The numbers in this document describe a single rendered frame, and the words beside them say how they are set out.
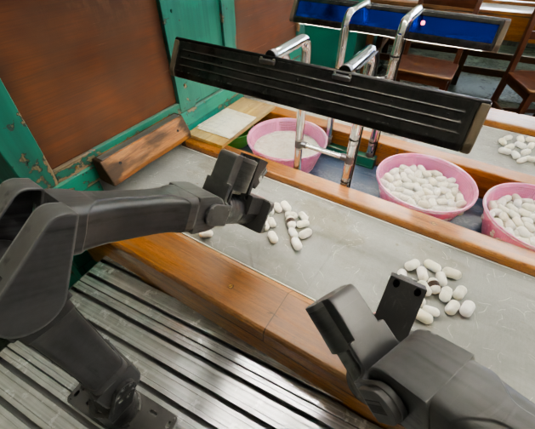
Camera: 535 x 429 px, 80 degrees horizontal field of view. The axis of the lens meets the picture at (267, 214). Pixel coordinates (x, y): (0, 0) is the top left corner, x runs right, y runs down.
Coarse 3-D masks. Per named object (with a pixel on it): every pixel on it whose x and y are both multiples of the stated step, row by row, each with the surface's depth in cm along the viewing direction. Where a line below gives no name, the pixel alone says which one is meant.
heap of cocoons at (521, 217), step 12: (492, 204) 85; (504, 204) 87; (516, 204) 86; (528, 204) 85; (492, 216) 82; (504, 216) 82; (516, 216) 83; (528, 216) 83; (504, 228) 79; (516, 228) 81; (528, 228) 80; (528, 240) 76
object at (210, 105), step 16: (208, 96) 112; (224, 96) 117; (240, 96) 126; (192, 112) 106; (208, 112) 114; (192, 128) 109; (80, 176) 80; (96, 176) 84; (32, 208) 77; (80, 256) 89; (80, 272) 94
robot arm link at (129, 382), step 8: (120, 384) 47; (128, 384) 48; (136, 384) 49; (120, 392) 47; (128, 392) 49; (112, 400) 47; (120, 400) 48; (128, 400) 50; (104, 408) 49; (112, 408) 47; (120, 408) 48; (112, 416) 48
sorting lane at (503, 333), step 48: (288, 192) 89; (240, 240) 77; (288, 240) 77; (336, 240) 77; (384, 240) 77; (432, 240) 77; (288, 288) 67; (336, 288) 67; (384, 288) 67; (480, 288) 67; (528, 288) 67; (480, 336) 59; (528, 336) 59; (528, 384) 53
